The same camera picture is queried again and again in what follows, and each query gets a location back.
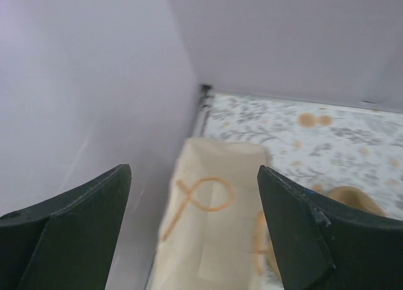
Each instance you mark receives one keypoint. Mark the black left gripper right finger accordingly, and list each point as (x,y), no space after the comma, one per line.
(320,243)

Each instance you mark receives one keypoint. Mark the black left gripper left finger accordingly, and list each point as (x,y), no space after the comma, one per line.
(67,241)

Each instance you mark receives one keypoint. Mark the brown pulp cup carrier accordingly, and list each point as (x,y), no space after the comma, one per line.
(355,198)

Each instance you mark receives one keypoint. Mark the floral table mat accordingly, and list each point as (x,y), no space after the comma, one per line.
(316,145)

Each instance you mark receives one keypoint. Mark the brown paper bag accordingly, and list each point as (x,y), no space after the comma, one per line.
(212,231)

